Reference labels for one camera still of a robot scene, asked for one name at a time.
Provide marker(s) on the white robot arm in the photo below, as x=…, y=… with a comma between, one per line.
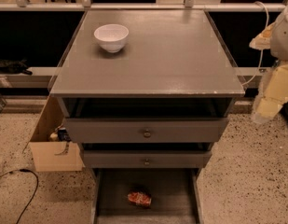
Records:
x=279, y=38

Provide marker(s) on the grey middle drawer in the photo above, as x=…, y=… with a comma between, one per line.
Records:
x=146, y=159

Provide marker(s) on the items inside cardboard box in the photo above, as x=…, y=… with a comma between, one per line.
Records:
x=59, y=135

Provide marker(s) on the cardboard box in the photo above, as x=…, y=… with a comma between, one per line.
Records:
x=50, y=153

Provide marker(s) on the red coke can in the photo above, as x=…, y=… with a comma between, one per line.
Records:
x=140, y=198

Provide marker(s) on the grey drawer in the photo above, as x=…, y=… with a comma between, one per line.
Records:
x=146, y=159
x=145, y=130
x=175, y=198

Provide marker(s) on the grey bottom drawer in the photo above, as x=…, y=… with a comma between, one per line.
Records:
x=175, y=198

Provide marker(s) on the white ceramic bowl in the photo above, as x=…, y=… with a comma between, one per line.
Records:
x=111, y=37

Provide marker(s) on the grey top drawer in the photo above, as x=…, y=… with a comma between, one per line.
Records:
x=145, y=130

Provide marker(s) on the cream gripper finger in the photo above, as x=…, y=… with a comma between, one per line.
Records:
x=262, y=40
x=272, y=94

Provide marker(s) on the metal rail frame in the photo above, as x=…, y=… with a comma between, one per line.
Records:
x=208, y=5

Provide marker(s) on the black object on ledge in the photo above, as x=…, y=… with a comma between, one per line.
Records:
x=14, y=67

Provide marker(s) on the grey drawer cabinet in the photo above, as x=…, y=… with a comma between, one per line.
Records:
x=174, y=66

